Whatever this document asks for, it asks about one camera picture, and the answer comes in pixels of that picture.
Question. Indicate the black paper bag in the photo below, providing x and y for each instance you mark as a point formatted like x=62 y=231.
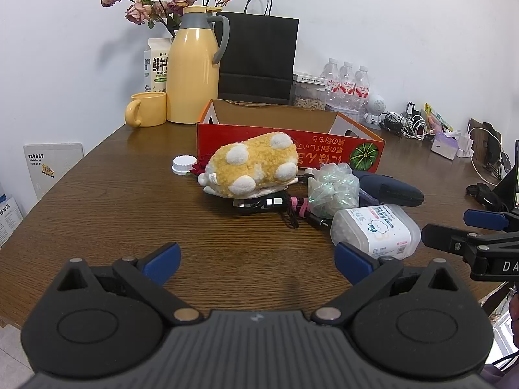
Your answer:
x=255 y=48

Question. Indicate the clear cotton swab box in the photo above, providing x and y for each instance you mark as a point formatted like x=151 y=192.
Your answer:
x=377 y=227

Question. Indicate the white robot figure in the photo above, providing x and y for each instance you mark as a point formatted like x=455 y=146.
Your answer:
x=375 y=105

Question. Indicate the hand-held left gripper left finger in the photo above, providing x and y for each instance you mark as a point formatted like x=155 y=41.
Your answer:
x=164 y=260

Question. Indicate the clear water bottle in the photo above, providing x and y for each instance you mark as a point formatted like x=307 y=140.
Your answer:
x=330 y=83
x=363 y=87
x=347 y=85

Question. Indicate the colourful snack packet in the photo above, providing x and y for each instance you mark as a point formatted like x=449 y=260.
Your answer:
x=437 y=118

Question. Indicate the black charger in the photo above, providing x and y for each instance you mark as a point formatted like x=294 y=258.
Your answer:
x=412 y=110

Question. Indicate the purple tissue box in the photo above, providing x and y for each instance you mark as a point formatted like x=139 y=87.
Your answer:
x=444 y=146

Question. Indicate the yellow mug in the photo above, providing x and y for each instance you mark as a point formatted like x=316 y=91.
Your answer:
x=150 y=109

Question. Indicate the flat white box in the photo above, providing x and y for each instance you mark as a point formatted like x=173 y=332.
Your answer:
x=310 y=77

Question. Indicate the red cardboard box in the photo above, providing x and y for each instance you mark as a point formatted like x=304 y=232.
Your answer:
x=336 y=146

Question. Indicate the dried pink rose bouquet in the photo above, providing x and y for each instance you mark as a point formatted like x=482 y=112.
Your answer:
x=140 y=10

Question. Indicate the yellow plush toy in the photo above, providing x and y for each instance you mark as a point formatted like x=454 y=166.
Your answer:
x=255 y=162

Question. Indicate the white plastic holder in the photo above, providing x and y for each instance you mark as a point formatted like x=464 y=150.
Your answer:
x=466 y=144

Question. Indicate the purple cloth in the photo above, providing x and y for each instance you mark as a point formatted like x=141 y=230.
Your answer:
x=367 y=198

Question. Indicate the white wall panel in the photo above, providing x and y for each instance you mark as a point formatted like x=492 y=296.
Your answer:
x=52 y=166

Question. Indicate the white bottle cap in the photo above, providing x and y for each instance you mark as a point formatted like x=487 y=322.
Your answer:
x=184 y=165

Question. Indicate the printed paper sheets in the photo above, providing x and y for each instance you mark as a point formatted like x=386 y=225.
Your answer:
x=10 y=219

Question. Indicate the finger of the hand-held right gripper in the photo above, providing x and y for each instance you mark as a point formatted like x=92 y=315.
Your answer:
x=486 y=219
x=446 y=237

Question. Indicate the white milk carton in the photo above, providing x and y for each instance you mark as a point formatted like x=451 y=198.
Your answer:
x=156 y=65

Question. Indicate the clear seed container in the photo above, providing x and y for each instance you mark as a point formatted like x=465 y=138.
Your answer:
x=310 y=101

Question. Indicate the clear plastic bag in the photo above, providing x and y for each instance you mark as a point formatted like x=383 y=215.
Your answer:
x=332 y=192

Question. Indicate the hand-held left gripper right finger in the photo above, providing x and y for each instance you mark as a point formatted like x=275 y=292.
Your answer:
x=352 y=265

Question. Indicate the yellow thermos jug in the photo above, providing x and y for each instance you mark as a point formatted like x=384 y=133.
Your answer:
x=190 y=73

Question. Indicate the dark blue handheld tool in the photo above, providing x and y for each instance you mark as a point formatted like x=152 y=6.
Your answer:
x=393 y=192

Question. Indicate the dried reddish flower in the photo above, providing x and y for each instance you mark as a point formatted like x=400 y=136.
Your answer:
x=198 y=169

